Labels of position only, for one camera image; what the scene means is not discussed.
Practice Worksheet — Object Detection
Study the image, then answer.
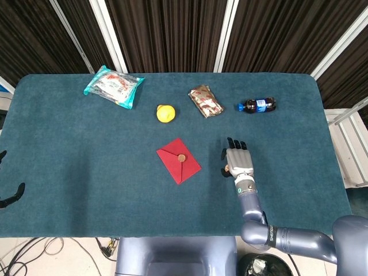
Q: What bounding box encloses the red envelope with wax seal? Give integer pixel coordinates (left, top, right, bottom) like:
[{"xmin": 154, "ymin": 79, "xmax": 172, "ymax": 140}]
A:
[{"xmin": 156, "ymin": 137, "xmax": 203, "ymax": 186}]

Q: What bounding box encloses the white floor cable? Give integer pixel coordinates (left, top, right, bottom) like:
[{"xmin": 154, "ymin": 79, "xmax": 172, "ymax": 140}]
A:
[{"xmin": 43, "ymin": 237, "xmax": 66, "ymax": 255}]

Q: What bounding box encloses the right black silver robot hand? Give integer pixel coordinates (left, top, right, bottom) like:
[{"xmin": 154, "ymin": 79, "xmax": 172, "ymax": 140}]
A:
[{"xmin": 220, "ymin": 137, "xmax": 255, "ymax": 179}]

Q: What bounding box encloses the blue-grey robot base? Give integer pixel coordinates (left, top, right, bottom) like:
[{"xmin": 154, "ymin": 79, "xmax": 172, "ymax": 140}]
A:
[{"xmin": 114, "ymin": 236, "xmax": 239, "ymax": 276}]

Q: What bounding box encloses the slim grey metal pole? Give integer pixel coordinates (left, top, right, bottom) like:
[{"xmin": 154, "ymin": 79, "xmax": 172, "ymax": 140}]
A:
[{"xmin": 48, "ymin": 0, "xmax": 95, "ymax": 74}]

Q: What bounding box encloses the cola bottle with blue cap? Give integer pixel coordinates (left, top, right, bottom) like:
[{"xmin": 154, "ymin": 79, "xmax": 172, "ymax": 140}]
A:
[{"xmin": 237, "ymin": 97, "xmax": 277, "ymax": 114}]

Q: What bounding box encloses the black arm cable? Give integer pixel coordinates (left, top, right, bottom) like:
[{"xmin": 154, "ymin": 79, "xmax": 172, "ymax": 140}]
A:
[{"xmin": 287, "ymin": 254, "xmax": 300, "ymax": 276}]

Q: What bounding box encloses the dark brown curtain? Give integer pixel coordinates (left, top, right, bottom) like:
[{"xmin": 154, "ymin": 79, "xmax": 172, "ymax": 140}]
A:
[{"xmin": 0, "ymin": 0, "xmax": 368, "ymax": 121}]

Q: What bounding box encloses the gold red snack packet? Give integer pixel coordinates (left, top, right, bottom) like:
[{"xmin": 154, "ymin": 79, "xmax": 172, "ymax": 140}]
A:
[{"xmin": 188, "ymin": 84, "xmax": 225, "ymax": 119}]

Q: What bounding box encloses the black trash bin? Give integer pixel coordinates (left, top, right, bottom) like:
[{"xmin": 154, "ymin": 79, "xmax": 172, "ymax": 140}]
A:
[{"xmin": 237, "ymin": 252, "xmax": 294, "ymax": 276}]

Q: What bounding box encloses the yellow lemon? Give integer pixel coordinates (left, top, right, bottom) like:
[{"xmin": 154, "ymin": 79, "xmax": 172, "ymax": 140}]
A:
[{"xmin": 156, "ymin": 105, "xmax": 177, "ymax": 124}]

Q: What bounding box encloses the black floor cable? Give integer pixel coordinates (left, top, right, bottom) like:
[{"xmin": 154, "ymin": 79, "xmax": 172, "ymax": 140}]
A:
[{"xmin": 0, "ymin": 237, "xmax": 48, "ymax": 276}]

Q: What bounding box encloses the teal clear snack bag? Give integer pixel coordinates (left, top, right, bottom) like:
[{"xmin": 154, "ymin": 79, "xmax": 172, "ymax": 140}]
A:
[{"xmin": 83, "ymin": 64, "xmax": 145, "ymax": 110}]

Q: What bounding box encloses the teal table cloth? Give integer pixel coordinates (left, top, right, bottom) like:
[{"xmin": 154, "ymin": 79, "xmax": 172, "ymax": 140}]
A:
[{"xmin": 0, "ymin": 72, "xmax": 354, "ymax": 239}]

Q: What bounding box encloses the black plug with cable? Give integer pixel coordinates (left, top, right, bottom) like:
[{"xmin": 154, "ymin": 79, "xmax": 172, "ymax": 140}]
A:
[{"xmin": 96, "ymin": 237, "xmax": 119, "ymax": 262}]

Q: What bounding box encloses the aluminium profile frame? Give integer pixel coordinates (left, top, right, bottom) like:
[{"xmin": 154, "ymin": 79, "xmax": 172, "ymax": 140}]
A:
[{"xmin": 324, "ymin": 96, "xmax": 368, "ymax": 187}]

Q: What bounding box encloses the white panel with blue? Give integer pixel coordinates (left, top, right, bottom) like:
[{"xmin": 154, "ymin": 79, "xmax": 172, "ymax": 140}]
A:
[{"xmin": 0, "ymin": 75, "xmax": 15, "ymax": 94}]

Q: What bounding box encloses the white frame pole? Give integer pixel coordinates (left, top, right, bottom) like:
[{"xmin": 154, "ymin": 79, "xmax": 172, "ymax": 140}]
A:
[
  {"xmin": 213, "ymin": 0, "xmax": 240, "ymax": 73},
  {"xmin": 310, "ymin": 13, "xmax": 368, "ymax": 81},
  {"xmin": 89, "ymin": 0, "xmax": 129, "ymax": 74}
]

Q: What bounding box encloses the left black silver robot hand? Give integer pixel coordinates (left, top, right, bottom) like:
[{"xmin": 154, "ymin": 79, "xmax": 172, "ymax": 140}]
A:
[{"xmin": 0, "ymin": 149, "xmax": 26, "ymax": 210}]

